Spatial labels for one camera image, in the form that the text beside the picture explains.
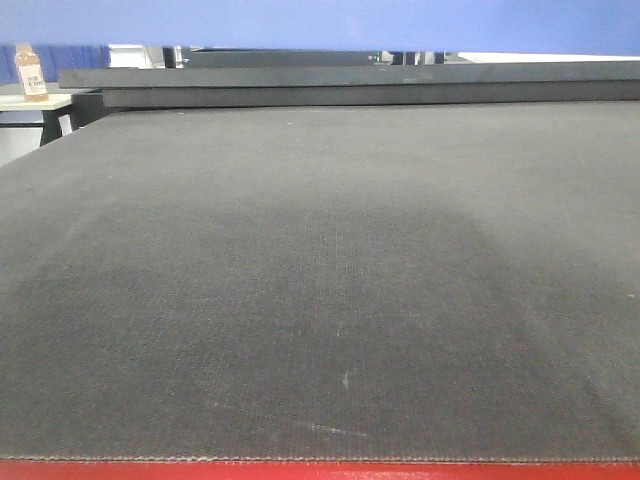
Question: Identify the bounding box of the white folding side table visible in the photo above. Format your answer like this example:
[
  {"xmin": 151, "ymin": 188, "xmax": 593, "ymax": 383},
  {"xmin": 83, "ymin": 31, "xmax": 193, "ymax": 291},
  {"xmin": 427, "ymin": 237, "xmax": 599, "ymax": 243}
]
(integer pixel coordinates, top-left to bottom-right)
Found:
[{"xmin": 1, "ymin": 83, "xmax": 73, "ymax": 146}]

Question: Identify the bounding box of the blue plastic crate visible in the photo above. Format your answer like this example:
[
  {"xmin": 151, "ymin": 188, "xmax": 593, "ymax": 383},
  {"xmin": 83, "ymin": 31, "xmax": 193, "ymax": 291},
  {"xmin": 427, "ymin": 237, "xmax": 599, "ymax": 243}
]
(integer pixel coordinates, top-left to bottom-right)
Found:
[{"xmin": 0, "ymin": 44, "xmax": 111, "ymax": 84}]

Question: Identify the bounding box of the orange drink bottle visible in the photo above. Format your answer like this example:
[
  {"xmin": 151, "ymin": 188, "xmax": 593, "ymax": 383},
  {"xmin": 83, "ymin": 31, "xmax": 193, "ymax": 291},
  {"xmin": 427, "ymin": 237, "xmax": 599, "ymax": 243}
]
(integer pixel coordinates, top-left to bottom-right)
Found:
[{"xmin": 15, "ymin": 43, "xmax": 49, "ymax": 102}]

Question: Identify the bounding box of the black metal frame rack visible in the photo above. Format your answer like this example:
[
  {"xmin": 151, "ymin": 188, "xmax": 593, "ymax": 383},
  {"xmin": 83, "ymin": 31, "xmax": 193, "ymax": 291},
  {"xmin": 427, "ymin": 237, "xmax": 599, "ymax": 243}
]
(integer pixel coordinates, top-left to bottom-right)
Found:
[{"xmin": 59, "ymin": 61, "xmax": 639, "ymax": 128}]

